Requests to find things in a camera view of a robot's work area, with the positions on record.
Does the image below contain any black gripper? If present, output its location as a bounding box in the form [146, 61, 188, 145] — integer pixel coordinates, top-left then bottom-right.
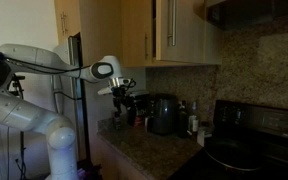
[113, 79, 136, 121]

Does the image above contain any dark olive oil bottle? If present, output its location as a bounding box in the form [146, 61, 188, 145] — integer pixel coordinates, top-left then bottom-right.
[178, 100, 188, 138]

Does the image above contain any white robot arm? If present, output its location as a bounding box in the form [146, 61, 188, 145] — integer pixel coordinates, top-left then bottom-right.
[0, 44, 132, 180]

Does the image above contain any dark bottle red label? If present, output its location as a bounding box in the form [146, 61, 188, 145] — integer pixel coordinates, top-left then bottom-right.
[127, 98, 147, 127]

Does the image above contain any clear bottle white label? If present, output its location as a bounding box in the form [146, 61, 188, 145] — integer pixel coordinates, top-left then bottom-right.
[189, 101, 199, 136]

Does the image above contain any small dark spice jar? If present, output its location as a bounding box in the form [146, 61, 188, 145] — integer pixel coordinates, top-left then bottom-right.
[113, 116, 121, 130]

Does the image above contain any wooden lower cabinet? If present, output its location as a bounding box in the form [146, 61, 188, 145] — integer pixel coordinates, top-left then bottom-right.
[97, 134, 150, 180]

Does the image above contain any wooden cabinet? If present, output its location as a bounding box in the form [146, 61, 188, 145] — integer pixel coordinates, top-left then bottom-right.
[97, 134, 150, 180]
[54, 0, 223, 67]

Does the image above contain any stainless steel refrigerator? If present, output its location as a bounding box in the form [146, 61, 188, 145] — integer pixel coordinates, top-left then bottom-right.
[51, 34, 90, 166]

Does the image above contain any white salt shaker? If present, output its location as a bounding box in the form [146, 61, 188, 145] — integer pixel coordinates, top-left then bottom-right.
[197, 130, 205, 147]

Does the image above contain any wooden upper cabinet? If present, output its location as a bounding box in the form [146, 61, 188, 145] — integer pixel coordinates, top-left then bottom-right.
[54, 0, 223, 67]

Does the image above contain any black frying pan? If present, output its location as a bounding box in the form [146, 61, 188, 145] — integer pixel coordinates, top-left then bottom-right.
[204, 138, 264, 172]

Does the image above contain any black stove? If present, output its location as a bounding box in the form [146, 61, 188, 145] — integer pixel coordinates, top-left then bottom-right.
[167, 100, 288, 180]

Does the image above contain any black range hood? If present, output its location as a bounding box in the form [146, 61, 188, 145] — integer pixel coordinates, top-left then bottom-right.
[206, 0, 288, 30]

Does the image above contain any camera on tripod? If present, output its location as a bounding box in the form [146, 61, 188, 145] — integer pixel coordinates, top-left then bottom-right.
[7, 74, 27, 180]

